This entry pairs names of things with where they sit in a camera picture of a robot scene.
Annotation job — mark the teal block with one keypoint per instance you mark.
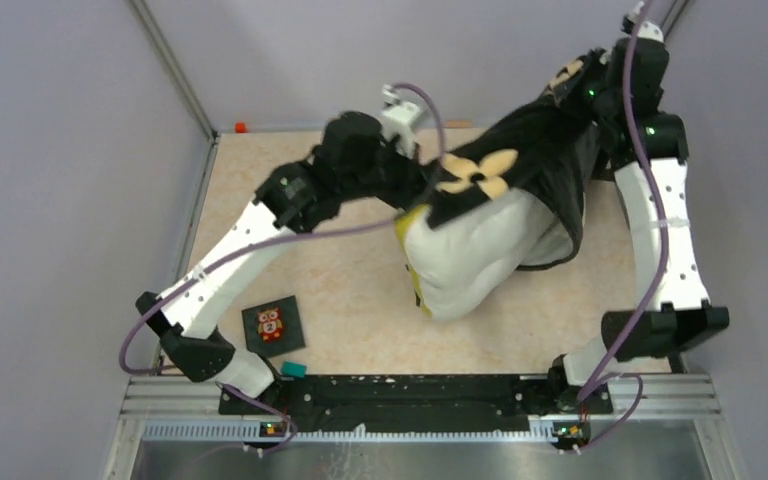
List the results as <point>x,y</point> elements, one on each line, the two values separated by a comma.
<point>293,369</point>

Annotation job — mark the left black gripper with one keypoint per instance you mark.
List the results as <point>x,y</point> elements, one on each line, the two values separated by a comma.
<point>413,181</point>

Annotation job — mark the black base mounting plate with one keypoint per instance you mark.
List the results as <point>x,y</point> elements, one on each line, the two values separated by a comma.
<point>458,403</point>

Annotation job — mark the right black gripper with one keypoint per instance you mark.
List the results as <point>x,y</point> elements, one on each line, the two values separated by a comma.
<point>598,67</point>

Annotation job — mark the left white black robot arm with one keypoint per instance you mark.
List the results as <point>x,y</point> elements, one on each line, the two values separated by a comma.
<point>283,210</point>

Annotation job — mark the dark card with owl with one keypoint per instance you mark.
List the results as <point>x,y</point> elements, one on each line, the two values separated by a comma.
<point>273,328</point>

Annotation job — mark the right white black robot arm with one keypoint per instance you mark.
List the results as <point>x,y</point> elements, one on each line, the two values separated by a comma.
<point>644,151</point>

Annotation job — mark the white slotted cable duct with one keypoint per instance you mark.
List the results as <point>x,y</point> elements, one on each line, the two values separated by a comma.
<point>254,431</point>

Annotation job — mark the white pillow yellow edge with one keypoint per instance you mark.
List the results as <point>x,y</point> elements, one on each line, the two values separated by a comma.
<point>455,266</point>

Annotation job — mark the black floral pillowcase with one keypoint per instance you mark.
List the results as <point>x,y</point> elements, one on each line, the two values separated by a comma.
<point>529,170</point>

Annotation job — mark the wooden block back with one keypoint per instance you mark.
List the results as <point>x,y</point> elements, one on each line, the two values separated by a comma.
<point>458,124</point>

